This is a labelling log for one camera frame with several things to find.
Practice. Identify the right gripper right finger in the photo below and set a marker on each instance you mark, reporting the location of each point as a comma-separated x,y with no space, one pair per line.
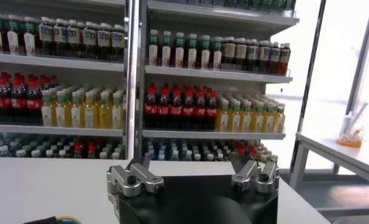
260,178

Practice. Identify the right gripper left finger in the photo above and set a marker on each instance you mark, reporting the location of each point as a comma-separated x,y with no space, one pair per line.
126,181

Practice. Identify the cola bottle red cap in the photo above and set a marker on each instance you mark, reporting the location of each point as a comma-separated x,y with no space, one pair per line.
176,110
163,109
150,109
211,112
33,103
18,103
3,102
200,112
188,111

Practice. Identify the orange plastic container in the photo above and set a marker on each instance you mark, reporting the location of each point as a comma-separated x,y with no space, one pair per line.
351,135

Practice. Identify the dark bottle white blue label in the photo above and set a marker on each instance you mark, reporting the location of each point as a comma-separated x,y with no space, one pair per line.
264,56
46,35
117,41
252,56
73,36
60,35
103,39
274,58
89,38

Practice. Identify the reddish drink bottle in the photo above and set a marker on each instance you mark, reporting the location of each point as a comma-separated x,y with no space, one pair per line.
285,59

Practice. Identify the dark bottle beige label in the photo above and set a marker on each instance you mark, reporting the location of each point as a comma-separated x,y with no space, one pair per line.
228,53
240,54

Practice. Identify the grey metal frame table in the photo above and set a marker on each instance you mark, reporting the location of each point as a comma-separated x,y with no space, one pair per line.
339,152

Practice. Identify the black window frame post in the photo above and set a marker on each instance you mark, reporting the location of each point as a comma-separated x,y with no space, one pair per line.
312,64

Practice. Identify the grey window frame post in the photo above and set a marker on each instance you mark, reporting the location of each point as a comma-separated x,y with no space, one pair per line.
362,58

